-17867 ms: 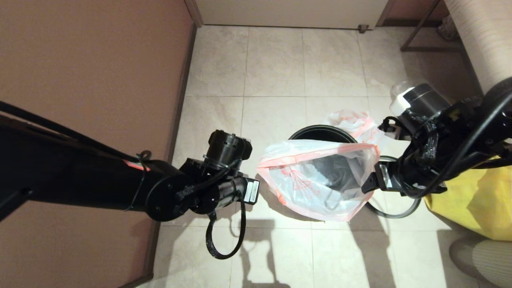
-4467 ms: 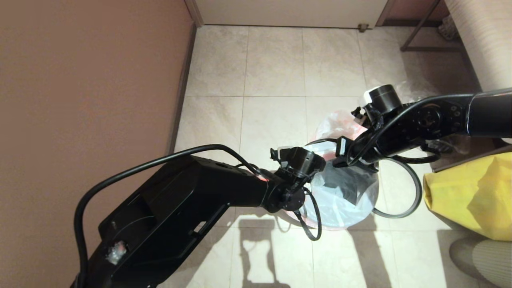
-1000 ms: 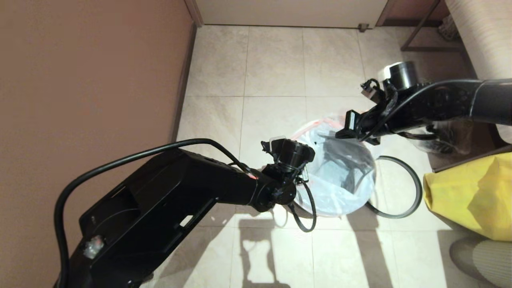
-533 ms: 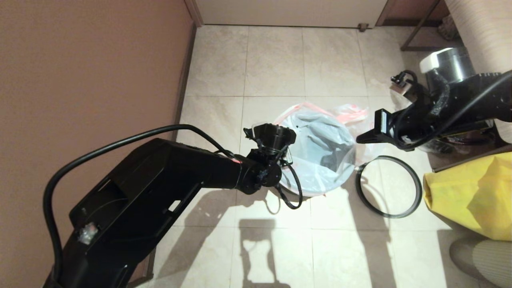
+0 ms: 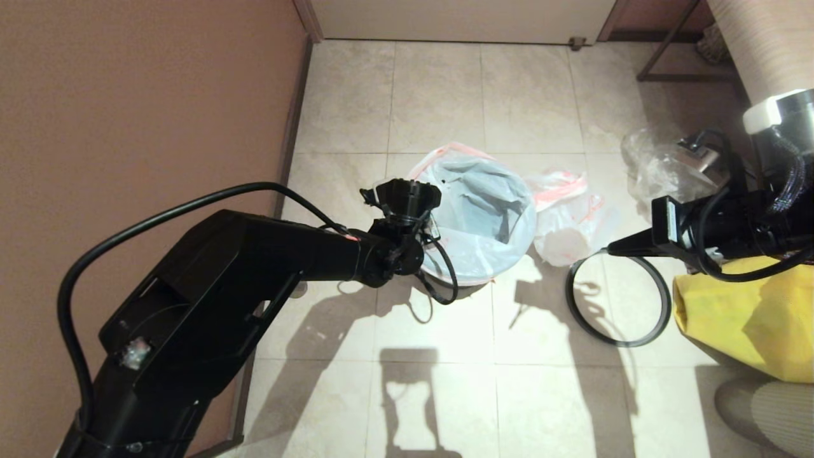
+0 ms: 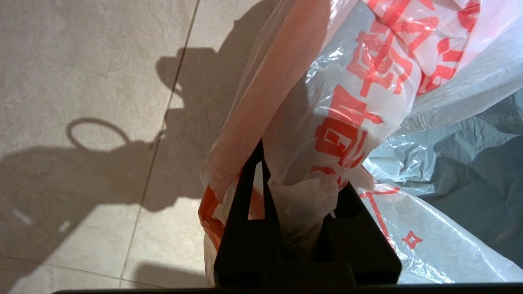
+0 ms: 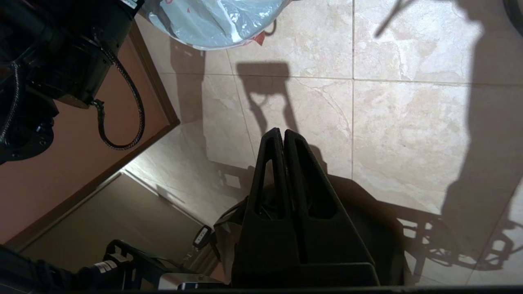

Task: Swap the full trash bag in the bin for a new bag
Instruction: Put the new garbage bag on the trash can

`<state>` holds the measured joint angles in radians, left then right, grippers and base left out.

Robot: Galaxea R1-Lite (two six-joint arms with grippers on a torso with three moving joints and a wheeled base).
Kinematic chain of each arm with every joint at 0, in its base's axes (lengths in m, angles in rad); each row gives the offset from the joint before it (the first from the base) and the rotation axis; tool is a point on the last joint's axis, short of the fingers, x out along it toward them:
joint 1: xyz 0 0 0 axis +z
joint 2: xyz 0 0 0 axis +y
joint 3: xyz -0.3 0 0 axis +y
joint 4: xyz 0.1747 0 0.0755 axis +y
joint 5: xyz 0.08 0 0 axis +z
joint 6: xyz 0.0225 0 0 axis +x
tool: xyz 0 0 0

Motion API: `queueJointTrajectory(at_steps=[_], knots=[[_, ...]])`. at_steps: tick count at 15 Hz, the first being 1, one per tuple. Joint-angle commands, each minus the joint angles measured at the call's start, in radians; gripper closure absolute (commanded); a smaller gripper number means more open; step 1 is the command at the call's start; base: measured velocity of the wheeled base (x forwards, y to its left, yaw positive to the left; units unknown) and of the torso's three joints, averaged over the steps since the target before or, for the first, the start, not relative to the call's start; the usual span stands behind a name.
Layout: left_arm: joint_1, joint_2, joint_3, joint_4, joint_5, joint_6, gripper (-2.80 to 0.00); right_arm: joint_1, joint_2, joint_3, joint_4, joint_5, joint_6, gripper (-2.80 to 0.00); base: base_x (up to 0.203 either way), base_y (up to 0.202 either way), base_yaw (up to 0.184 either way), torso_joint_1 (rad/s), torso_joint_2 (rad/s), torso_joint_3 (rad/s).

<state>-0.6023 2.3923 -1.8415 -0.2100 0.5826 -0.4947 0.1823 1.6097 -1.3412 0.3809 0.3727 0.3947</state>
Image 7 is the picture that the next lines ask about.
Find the black bin retaining ring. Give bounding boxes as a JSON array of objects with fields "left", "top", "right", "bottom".
[{"left": 503, "top": 0, "right": 523, "bottom": 36}]

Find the white plastic bag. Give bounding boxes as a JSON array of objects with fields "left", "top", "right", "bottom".
[{"left": 139, "top": 0, "right": 293, "bottom": 51}]

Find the black robot base chassis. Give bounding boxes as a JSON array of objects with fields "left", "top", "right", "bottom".
[{"left": 157, "top": 174, "right": 405, "bottom": 290}]

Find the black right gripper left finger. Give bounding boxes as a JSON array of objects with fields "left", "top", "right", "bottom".
[{"left": 232, "top": 128, "right": 305, "bottom": 266}]

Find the black key fob white label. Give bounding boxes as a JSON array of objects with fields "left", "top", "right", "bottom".
[{"left": 191, "top": 225, "right": 213, "bottom": 250}]

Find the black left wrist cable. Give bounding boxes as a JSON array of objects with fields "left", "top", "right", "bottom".
[{"left": 91, "top": 41, "right": 146, "bottom": 151}]

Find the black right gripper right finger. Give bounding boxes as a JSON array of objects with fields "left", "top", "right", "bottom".
[{"left": 284, "top": 129, "right": 374, "bottom": 266}]

